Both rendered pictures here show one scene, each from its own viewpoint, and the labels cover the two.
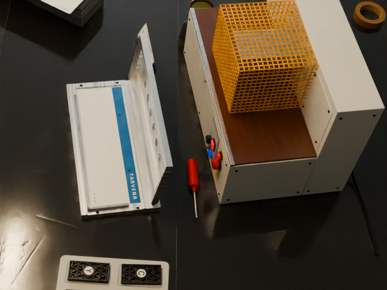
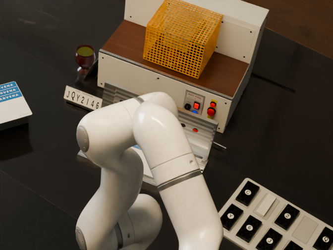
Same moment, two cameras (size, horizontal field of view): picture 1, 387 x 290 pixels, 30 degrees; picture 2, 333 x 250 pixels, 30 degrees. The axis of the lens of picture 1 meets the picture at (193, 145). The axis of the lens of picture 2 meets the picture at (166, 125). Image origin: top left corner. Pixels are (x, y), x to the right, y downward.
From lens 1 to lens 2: 1.42 m
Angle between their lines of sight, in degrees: 35
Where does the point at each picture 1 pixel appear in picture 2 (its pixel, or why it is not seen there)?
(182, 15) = (64, 69)
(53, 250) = not seen: hidden behind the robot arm
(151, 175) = (195, 145)
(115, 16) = (34, 100)
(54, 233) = not seen: hidden behind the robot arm
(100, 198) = not seen: hidden behind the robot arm
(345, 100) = (254, 19)
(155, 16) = (52, 82)
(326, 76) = (233, 16)
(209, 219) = (228, 144)
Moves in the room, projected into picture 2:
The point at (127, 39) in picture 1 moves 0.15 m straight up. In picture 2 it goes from (61, 105) to (60, 78)
